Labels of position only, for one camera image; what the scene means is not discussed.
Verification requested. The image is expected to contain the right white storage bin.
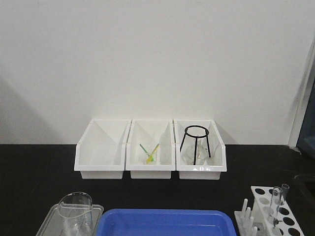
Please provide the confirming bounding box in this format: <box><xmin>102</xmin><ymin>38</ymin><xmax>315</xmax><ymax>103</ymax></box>
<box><xmin>173</xmin><ymin>119</ymin><xmax>227</xmax><ymax>180</ymax></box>

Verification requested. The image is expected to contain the grey pegboard drying rack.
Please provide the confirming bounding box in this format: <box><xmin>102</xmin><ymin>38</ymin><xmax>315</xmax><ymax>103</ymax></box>
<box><xmin>297</xmin><ymin>84</ymin><xmax>315</xmax><ymax>158</ymax></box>

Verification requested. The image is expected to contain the test tube in rack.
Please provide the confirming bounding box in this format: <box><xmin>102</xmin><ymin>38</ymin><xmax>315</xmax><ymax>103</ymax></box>
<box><xmin>281</xmin><ymin>183</ymin><xmax>290</xmax><ymax>205</ymax></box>

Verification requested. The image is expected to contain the clear glass beaker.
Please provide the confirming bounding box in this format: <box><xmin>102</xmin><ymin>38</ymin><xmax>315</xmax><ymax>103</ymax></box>
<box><xmin>57</xmin><ymin>192</ymin><xmax>93</xmax><ymax>236</ymax></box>

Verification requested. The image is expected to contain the clear glass test tube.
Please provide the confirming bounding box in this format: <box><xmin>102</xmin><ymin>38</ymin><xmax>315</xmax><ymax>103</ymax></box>
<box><xmin>267</xmin><ymin>186</ymin><xmax>283</xmax><ymax>226</ymax></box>

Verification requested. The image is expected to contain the white storage bin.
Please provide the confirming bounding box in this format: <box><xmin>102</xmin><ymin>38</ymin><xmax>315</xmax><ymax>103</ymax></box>
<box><xmin>173</xmin><ymin>119</ymin><xmax>227</xmax><ymax>180</ymax></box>
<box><xmin>74</xmin><ymin>119</ymin><xmax>131</xmax><ymax>179</ymax></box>
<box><xmin>125</xmin><ymin>119</ymin><xmax>176</xmax><ymax>179</ymax></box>

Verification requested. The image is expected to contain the middle white storage bin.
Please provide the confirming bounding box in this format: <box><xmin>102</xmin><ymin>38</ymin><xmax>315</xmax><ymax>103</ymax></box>
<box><xmin>125</xmin><ymin>119</ymin><xmax>176</xmax><ymax>179</ymax></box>

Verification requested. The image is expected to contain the left white storage bin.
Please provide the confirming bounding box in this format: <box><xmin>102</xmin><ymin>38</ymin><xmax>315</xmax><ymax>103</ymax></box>
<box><xmin>74</xmin><ymin>119</ymin><xmax>131</xmax><ymax>179</ymax></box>

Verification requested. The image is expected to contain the yellow plastic spatula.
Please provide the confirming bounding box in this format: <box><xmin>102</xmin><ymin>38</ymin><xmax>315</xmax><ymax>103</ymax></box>
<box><xmin>145</xmin><ymin>144</ymin><xmax>159</xmax><ymax>164</ymax></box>

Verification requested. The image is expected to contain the blue plastic tray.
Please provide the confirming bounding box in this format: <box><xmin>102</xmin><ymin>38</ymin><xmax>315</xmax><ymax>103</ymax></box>
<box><xmin>96</xmin><ymin>209</ymin><xmax>236</xmax><ymax>236</ymax></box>

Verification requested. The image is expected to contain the white test tube rack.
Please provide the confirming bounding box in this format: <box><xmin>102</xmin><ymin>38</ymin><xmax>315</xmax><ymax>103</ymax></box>
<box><xmin>234</xmin><ymin>186</ymin><xmax>304</xmax><ymax>236</ymax></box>

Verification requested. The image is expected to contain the black metal tripod stand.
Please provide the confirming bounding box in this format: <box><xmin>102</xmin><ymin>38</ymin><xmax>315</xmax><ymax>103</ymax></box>
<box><xmin>180</xmin><ymin>125</ymin><xmax>211</xmax><ymax>166</ymax></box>

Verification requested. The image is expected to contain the green plastic spatula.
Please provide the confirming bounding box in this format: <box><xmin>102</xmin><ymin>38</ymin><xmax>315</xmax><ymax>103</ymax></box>
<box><xmin>139</xmin><ymin>144</ymin><xmax>154</xmax><ymax>163</ymax></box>

